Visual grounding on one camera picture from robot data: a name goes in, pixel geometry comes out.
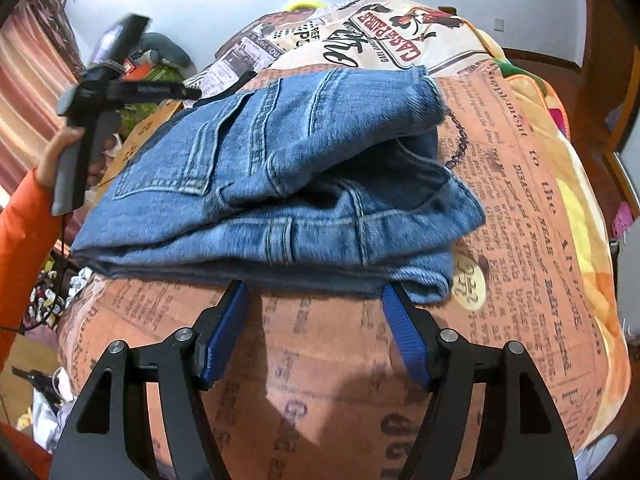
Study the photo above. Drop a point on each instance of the grey plush pillow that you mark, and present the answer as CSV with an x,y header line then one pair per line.
x,y
170,50

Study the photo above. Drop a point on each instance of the green storage box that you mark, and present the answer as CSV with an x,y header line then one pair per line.
x,y
167,72

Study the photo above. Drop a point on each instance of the orange box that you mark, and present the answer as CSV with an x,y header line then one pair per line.
x,y
136,70

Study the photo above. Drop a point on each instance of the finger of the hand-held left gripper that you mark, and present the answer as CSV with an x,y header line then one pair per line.
x,y
122,40

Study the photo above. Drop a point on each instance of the striped pink curtain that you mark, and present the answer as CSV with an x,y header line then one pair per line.
x,y
30,75

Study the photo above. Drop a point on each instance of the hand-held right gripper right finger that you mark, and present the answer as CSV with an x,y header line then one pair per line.
x,y
406,335

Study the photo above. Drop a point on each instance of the white wall outlet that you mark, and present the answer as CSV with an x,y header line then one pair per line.
x,y
498,23

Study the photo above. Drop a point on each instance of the blue denim pants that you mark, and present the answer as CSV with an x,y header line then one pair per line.
x,y
280,170

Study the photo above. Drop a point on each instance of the person's left forearm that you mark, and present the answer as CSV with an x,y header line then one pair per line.
x,y
25,250

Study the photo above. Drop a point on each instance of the floral patterned cloth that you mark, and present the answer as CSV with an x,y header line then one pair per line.
x,y
50,300

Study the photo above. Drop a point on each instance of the yellow curved cushion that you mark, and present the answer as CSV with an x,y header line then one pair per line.
x,y
302,4

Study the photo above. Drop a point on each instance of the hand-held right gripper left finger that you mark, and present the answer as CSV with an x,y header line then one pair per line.
x,y
226,330

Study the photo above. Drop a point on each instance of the pink slipper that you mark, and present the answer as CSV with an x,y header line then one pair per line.
x,y
622,220

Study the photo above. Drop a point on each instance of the printed blanket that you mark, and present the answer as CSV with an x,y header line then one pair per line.
x,y
350,390

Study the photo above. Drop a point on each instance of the person's left hand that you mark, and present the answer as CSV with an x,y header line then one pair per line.
x,y
57,152

